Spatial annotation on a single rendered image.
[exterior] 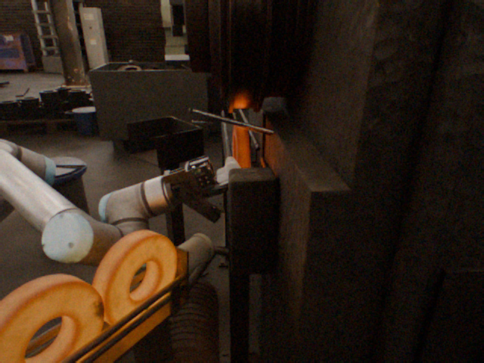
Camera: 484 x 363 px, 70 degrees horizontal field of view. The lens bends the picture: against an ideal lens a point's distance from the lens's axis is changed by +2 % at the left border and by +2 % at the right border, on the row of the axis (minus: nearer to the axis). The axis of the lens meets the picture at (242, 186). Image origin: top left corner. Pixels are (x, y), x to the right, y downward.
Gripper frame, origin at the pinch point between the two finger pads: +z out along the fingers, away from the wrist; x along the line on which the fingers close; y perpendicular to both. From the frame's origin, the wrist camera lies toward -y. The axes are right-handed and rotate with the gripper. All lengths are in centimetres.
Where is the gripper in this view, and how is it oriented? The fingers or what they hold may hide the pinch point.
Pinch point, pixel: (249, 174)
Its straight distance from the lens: 83.8
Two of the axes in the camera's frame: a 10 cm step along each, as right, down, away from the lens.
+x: -0.7, -4.2, 9.1
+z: 9.5, -3.1, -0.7
